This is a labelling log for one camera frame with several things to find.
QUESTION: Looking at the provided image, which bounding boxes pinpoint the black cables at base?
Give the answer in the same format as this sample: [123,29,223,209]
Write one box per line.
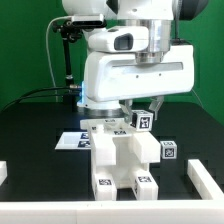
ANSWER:
[0,85,82,113]

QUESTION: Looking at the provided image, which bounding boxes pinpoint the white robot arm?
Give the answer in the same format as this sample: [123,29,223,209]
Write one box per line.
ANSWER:
[62,0,209,123]

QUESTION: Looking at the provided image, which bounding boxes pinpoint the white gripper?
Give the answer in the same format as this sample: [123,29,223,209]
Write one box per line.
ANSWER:
[84,45,194,123]

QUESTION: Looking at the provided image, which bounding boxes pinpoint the white camera cable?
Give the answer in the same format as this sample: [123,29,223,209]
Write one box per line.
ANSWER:
[45,15,73,103]

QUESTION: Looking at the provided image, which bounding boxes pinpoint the white marker cube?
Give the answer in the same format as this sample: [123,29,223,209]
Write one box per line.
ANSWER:
[131,110,153,131]
[160,141,177,159]

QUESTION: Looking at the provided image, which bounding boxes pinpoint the white marker base plate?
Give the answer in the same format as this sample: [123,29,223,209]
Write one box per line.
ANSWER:
[55,132,90,150]

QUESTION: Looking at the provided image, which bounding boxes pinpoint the white chair back frame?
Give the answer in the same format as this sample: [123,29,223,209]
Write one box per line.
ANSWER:
[80,118,133,135]

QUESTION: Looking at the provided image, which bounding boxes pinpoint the white small block left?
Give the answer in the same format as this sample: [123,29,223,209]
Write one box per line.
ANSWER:
[0,161,7,186]

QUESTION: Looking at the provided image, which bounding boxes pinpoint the white border wall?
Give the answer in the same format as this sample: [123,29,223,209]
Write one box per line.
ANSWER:
[0,159,224,224]

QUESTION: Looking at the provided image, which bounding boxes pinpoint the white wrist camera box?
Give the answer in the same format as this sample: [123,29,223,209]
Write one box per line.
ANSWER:
[88,26,149,53]

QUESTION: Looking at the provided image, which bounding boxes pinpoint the white chair seat block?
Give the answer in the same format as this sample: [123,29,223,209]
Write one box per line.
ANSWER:
[90,130,160,189]

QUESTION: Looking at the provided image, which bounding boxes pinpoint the black camera on stand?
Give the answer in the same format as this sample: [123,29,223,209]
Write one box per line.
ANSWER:
[51,13,108,112]

